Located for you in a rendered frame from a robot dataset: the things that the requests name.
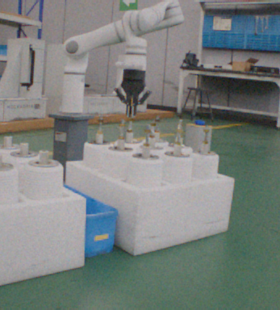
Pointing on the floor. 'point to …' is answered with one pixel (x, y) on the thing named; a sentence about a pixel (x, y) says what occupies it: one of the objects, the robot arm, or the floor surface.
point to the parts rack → (12, 26)
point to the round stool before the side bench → (200, 102)
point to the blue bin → (98, 225)
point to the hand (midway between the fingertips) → (131, 111)
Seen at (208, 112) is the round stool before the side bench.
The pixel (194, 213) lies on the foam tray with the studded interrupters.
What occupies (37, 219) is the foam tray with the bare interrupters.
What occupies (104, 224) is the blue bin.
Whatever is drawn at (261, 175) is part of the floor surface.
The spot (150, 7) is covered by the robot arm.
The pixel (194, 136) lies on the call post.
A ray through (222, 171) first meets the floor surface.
